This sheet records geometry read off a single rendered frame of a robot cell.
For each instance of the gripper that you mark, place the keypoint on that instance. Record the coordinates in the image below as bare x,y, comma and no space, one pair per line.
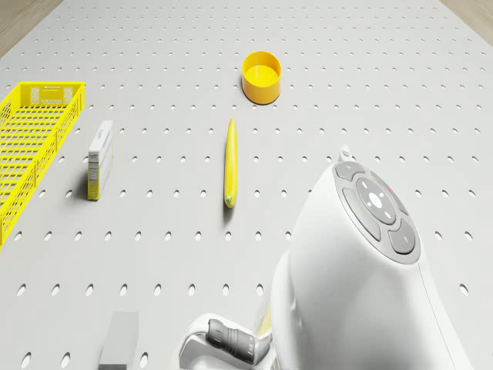
231,341

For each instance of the yellow bowl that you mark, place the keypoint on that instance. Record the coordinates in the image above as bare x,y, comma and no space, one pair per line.
262,90

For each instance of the white yellow flat-sided can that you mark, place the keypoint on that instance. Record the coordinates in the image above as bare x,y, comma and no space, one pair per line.
99,162

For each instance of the banana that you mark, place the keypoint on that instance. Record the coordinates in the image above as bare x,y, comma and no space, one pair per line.
231,165

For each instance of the yellow basket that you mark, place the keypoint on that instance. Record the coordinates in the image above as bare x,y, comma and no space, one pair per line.
27,154

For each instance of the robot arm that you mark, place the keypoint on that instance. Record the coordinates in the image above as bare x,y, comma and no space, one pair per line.
346,277

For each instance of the grey cube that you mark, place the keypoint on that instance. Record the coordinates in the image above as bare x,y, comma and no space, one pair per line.
119,339

